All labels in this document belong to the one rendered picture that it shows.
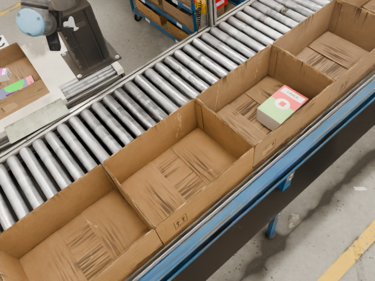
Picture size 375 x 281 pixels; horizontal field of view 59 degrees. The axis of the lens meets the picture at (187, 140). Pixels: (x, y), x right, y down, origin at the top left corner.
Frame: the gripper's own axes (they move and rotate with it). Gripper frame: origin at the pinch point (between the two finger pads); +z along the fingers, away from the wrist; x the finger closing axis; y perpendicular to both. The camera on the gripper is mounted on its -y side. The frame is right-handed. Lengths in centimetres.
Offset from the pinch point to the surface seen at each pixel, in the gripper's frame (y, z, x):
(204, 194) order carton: -44, -72, -60
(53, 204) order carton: -51, -67, -14
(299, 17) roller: 11, 30, -120
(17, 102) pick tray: -35.2, 3.4, 25.0
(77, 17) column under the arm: 5.5, 6.2, -6.0
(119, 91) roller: -28.6, 5.2, -24.3
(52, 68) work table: -21.4, 26.8, 14.3
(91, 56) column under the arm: -13.3, 19.0, -8.7
